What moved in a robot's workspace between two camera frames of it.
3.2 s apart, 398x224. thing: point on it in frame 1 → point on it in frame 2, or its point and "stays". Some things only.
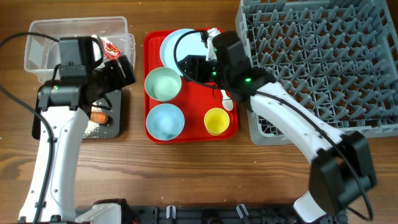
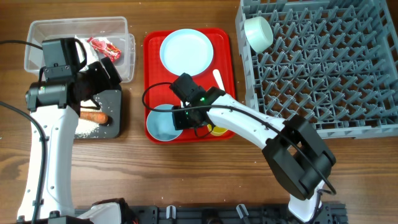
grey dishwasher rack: [336, 61] stays
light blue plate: [189, 44] stays
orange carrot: [101, 117] stays
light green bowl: [163, 84] → [259, 33]
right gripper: [196, 65] → [179, 122]
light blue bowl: [165, 122] stays
